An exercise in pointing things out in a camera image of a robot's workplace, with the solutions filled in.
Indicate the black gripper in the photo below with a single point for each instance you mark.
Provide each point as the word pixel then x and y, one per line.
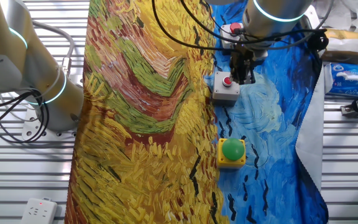
pixel 242 59

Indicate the yellow box green mushroom button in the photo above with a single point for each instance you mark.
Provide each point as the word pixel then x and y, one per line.
pixel 233 149

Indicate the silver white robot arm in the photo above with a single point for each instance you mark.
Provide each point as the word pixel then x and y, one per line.
pixel 11 62

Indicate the grey box raised red button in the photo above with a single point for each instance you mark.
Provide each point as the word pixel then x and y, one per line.
pixel 228 34

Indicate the Van Gogh print tablecloth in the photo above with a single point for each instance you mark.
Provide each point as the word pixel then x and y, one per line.
pixel 151 124

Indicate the blue tissue pack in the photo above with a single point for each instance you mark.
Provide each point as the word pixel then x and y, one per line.
pixel 346 81

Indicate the gold paper package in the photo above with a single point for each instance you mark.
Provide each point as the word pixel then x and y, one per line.
pixel 343 35

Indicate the white plastic bag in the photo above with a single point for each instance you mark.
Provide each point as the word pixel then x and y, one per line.
pixel 346 15

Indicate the white power strip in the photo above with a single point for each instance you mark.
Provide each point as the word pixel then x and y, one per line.
pixel 39 211

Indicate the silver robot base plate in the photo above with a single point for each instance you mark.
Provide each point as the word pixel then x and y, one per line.
pixel 30 130

